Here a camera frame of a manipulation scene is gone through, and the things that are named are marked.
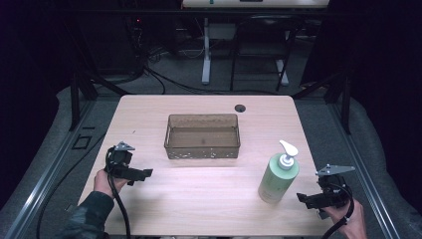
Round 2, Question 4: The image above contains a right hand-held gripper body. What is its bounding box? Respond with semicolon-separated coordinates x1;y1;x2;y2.
315;163;356;209

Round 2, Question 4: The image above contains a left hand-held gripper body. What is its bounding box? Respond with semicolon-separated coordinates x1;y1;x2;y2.
105;140;136;175

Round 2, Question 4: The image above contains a green pump bottle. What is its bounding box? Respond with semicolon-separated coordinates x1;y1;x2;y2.
258;139;301;205

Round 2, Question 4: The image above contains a brown transparent plastic bin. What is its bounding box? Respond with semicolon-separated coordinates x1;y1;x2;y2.
163;114;242;160

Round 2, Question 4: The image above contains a person's left hand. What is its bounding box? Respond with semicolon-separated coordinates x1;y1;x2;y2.
93;168;129;199

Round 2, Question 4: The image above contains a person's right hand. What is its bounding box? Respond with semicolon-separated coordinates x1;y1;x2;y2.
320;198;368;239

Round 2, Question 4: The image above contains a white standing desk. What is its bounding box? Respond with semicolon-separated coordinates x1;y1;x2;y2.
181;0;330;87

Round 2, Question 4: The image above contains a black metal chair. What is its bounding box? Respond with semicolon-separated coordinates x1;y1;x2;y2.
229;14;305;93

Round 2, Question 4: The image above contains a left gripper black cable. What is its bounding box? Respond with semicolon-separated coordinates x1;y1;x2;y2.
105;146;131;239

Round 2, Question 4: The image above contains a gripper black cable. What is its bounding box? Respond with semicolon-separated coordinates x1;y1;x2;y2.
319;182;356;239
105;146;131;239

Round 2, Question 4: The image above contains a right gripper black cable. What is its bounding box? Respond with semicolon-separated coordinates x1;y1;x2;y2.
319;182;356;239

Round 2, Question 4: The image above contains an aluminium floor rail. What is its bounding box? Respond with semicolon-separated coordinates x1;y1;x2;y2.
2;99;98;239
327;103;402;239

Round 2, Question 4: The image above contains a black floor cable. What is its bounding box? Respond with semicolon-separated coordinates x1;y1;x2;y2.
35;132;107;239

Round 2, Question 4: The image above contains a black frame stand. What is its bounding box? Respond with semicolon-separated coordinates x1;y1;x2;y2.
67;71;131;132
292;71;353;135

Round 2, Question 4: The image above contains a bundle of floor cables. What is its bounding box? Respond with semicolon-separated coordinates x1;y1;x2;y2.
125;16;287;97

